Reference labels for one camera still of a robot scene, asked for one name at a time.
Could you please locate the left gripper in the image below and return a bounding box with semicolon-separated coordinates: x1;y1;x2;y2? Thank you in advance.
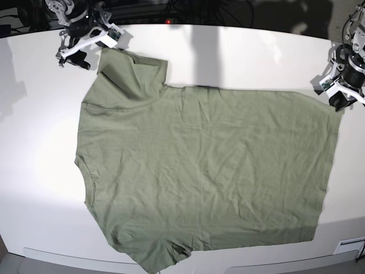
328;95;355;112

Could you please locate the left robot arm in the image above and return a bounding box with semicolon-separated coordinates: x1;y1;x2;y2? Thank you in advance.
335;3;364;99

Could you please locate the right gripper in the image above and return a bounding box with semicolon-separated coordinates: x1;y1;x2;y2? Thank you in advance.
58;44;104;70

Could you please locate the white label sticker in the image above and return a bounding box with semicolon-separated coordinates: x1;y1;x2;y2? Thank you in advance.
334;237;364;255

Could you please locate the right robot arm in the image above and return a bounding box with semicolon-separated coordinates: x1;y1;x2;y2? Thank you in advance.
46;1;108;70

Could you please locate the olive green T-shirt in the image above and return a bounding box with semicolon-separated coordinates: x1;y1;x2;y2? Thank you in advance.
75;49;342;273

